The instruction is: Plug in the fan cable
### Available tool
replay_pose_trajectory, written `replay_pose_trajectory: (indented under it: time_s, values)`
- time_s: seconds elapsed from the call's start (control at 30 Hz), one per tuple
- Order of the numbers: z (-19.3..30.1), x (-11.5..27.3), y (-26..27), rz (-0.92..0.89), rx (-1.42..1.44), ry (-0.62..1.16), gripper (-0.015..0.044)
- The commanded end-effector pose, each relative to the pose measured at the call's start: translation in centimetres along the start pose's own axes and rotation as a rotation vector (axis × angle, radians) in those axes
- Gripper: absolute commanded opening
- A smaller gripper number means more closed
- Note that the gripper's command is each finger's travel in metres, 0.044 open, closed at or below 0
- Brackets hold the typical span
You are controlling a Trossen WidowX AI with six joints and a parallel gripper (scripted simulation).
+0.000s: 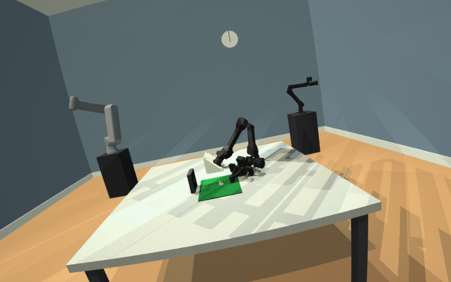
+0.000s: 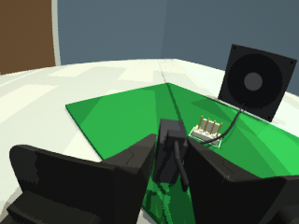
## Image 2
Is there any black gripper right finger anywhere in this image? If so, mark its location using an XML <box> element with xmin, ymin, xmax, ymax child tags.
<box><xmin>184</xmin><ymin>137</ymin><xmax>299</xmax><ymax>224</ymax></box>

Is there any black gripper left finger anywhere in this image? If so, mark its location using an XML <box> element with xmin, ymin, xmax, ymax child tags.
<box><xmin>8</xmin><ymin>134</ymin><xmax>156</xmax><ymax>224</ymax></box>

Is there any black cooling fan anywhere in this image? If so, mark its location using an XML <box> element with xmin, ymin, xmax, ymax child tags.
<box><xmin>217</xmin><ymin>44</ymin><xmax>298</xmax><ymax>122</ymax></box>

